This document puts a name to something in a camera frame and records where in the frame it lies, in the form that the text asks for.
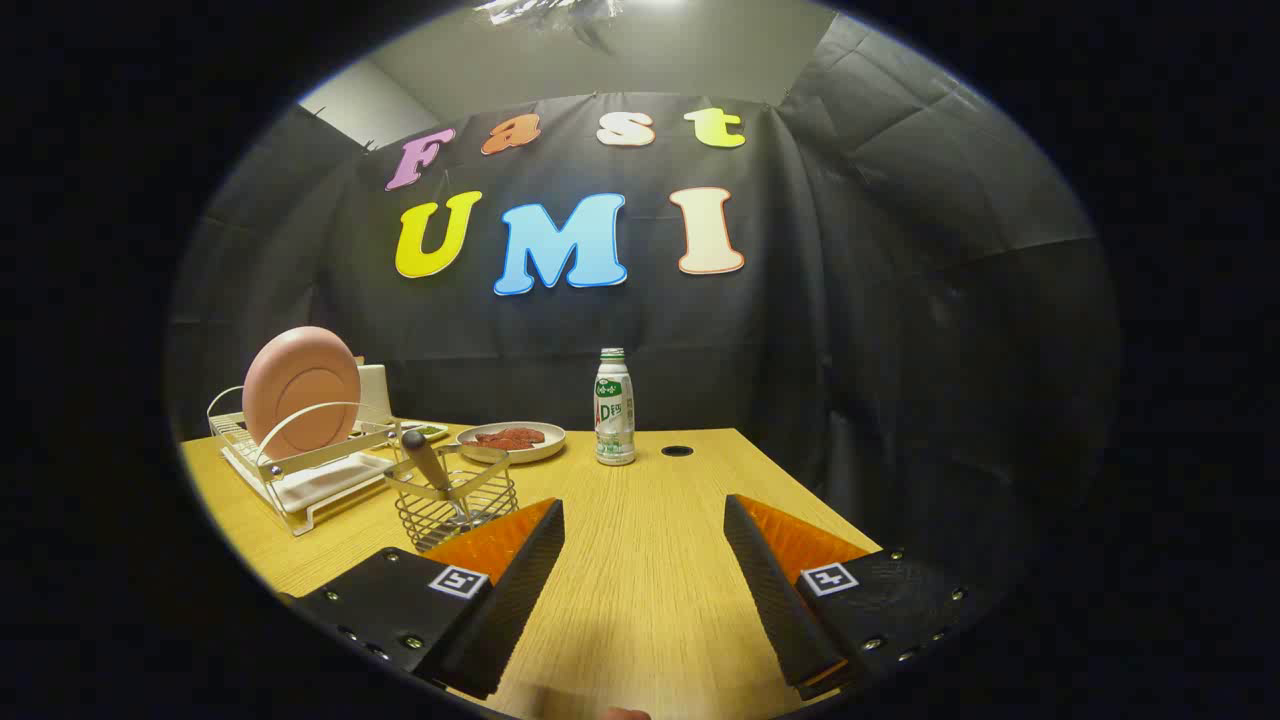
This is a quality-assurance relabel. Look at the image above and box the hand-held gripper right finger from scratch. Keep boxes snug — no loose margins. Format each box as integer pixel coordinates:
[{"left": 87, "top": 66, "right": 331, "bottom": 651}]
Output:
[{"left": 722, "top": 494, "right": 971, "bottom": 701}]

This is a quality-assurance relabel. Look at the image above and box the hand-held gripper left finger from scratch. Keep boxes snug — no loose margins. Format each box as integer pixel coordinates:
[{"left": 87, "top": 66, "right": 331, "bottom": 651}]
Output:
[{"left": 285, "top": 497, "right": 566, "bottom": 701}]

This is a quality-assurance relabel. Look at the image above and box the metal wire basket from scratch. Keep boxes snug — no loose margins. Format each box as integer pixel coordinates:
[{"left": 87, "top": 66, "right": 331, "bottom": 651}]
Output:
[{"left": 385, "top": 443, "right": 521, "bottom": 553}]

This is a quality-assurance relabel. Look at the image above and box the wooden handled spoon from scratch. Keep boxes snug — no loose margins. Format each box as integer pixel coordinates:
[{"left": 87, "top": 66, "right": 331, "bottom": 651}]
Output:
[{"left": 402, "top": 429, "right": 471, "bottom": 521}]

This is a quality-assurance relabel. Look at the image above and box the white wire dish rack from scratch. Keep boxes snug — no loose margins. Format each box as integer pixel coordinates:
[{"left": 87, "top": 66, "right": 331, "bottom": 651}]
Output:
[{"left": 207, "top": 385, "right": 406, "bottom": 538}]

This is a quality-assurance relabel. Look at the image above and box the pink plate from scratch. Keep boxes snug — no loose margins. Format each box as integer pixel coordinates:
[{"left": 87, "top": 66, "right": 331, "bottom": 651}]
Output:
[{"left": 242, "top": 326, "right": 361, "bottom": 461}]

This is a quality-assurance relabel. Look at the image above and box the beige plate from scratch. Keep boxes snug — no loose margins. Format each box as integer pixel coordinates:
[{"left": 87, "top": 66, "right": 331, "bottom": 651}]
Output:
[{"left": 457, "top": 422, "right": 567, "bottom": 464}]

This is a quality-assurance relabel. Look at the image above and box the white bottle green label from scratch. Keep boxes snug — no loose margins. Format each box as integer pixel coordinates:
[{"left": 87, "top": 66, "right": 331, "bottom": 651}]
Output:
[{"left": 594, "top": 348, "right": 637, "bottom": 467}]

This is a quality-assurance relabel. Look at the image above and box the white toaster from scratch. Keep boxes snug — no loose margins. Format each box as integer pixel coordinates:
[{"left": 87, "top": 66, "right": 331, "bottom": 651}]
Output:
[{"left": 357, "top": 365, "right": 393, "bottom": 423}]

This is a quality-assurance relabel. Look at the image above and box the black backdrop cloth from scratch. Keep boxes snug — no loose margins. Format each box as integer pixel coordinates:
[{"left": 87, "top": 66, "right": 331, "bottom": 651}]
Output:
[{"left": 165, "top": 12, "right": 1121, "bottom": 641}]

